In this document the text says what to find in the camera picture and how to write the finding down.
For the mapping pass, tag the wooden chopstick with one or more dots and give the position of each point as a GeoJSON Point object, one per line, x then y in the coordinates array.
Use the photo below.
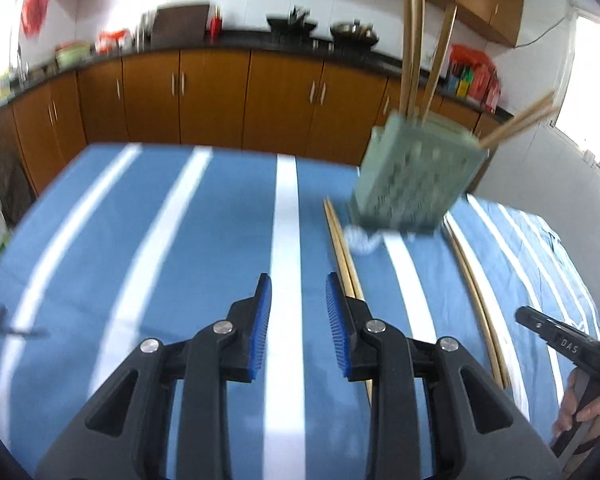
{"type": "Point", "coordinates": [336, 245]}
{"type": "Point", "coordinates": [475, 305]}
{"type": "Point", "coordinates": [481, 302]}
{"type": "Point", "coordinates": [525, 124]}
{"type": "Point", "coordinates": [441, 55]}
{"type": "Point", "coordinates": [344, 250]}
{"type": "Point", "coordinates": [522, 115]}
{"type": "Point", "coordinates": [406, 50]}
{"type": "Point", "coordinates": [417, 50]}

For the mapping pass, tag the blue white striped tablecloth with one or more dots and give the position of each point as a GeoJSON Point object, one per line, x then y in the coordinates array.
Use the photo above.
{"type": "Point", "coordinates": [220, 240]}

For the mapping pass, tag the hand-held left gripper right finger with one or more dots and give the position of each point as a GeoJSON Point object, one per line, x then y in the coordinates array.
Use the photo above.
{"type": "Point", "coordinates": [336, 330]}

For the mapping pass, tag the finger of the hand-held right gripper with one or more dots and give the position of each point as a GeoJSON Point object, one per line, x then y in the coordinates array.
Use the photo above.
{"type": "Point", "coordinates": [535, 322]}

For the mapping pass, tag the group of condiment bottles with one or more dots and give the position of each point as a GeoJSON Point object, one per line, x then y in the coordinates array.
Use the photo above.
{"type": "Point", "coordinates": [475, 77]}

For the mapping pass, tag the red white plastic bag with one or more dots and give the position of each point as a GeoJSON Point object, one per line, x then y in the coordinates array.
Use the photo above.
{"type": "Point", "coordinates": [114, 40]}

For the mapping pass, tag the black kitchen countertop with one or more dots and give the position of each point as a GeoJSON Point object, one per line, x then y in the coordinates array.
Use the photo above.
{"type": "Point", "coordinates": [240, 40]}

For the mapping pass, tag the red bottle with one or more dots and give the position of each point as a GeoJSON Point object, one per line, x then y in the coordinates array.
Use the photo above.
{"type": "Point", "coordinates": [215, 24]}

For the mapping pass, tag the yellow dish soap bottle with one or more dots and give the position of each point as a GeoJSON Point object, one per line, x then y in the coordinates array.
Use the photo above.
{"type": "Point", "coordinates": [2, 87]}

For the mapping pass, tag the dark brown cutting board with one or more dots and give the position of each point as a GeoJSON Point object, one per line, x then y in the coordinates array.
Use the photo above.
{"type": "Point", "coordinates": [180, 22]}

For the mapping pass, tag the green perforated chopstick holder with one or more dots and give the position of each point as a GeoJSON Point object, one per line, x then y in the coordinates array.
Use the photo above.
{"type": "Point", "coordinates": [410, 180]}

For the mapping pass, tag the green basin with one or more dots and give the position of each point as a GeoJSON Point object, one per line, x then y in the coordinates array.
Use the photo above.
{"type": "Point", "coordinates": [74, 57]}

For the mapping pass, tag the black gas stove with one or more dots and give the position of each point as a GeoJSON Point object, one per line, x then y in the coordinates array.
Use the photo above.
{"type": "Point", "coordinates": [325, 42]}

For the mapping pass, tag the hanging red plastic bag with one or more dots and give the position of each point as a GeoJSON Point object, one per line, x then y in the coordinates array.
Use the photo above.
{"type": "Point", "coordinates": [35, 12]}

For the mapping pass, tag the black wok with lid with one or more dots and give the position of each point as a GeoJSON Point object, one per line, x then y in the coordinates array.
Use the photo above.
{"type": "Point", "coordinates": [355, 32]}

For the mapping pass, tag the wooden base cabinets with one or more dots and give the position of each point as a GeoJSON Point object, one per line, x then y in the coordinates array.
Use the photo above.
{"type": "Point", "coordinates": [205, 100]}

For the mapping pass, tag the steel utensil cup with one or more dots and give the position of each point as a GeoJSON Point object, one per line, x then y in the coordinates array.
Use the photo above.
{"type": "Point", "coordinates": [145, 30]}

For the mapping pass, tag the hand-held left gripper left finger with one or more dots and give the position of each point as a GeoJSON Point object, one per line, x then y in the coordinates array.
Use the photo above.
{"type": "Point", "coordinates": [261, 330]}

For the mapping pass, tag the person's right hand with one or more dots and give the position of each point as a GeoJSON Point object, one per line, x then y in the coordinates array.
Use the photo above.
{"type": "Point", "coordinates": [597, 407]}

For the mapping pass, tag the steel faucet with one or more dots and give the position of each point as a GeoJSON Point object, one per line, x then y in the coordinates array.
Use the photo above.
{"type": "Point", "coordinates": [22, 67]}

